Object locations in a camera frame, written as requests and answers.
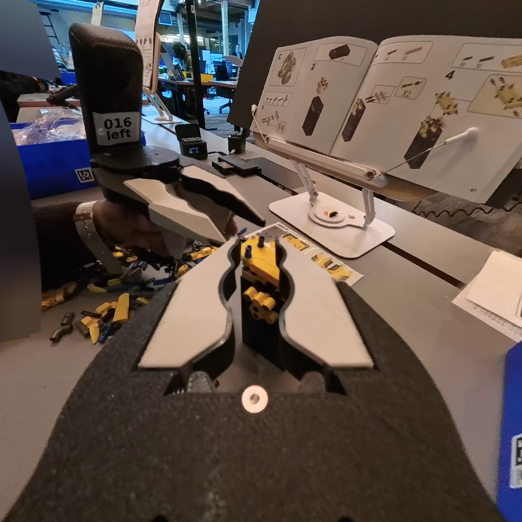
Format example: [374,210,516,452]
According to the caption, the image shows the clear plastic bag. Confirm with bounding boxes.
[16,108,89,144]

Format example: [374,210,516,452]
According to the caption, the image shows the black coiled cable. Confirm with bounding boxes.
[412,199,509,223]

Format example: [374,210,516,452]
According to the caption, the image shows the person's left hand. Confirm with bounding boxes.
[92,200,240,262]

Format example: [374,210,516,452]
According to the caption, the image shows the pile of mixed toy bricks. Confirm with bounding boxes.
[41,241,221,344]

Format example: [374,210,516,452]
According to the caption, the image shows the black pole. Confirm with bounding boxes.
[185,0,207,131]

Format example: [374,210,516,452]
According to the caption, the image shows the printed paper sheet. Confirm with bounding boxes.
[452,250,522,341]

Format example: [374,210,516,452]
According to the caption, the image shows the small black device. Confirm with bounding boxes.
[227,129,248,155]

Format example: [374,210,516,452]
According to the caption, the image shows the grey elbow piece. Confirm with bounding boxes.
[49,312,76,343]

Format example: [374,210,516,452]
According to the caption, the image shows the background wooden desk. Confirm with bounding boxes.
[159,75,238,93]

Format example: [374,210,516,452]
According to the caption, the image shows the yellow panel brick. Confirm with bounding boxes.
[241,233,283,287]

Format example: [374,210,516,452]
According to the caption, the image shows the black flat charger box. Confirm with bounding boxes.
[212,154,262,177]

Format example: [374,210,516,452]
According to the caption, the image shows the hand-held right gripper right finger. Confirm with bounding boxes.
[276,237,374,382]

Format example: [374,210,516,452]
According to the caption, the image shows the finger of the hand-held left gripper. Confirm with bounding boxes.
[123,177,228,246]
[179,164,267,228]

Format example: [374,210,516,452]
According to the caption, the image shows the yellow black sticker sheet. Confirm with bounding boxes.
[245,222,364,286]

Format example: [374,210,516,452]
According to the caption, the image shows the blue storage bin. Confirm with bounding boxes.
[495,342,522,507]
[10,122,103,201]

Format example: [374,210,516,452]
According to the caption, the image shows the black brick tower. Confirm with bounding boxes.
[240,267,287,372]

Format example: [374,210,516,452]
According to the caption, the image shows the silver bracelet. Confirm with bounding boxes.
[73,201,97,230]

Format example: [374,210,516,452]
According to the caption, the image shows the dark grey desk divider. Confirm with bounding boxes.
[226,0,522,128]

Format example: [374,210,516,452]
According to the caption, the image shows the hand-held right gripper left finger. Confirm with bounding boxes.
[138,237,242,382]

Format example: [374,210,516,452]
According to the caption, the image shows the open instruction booklet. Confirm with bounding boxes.
[251,36,522,204]

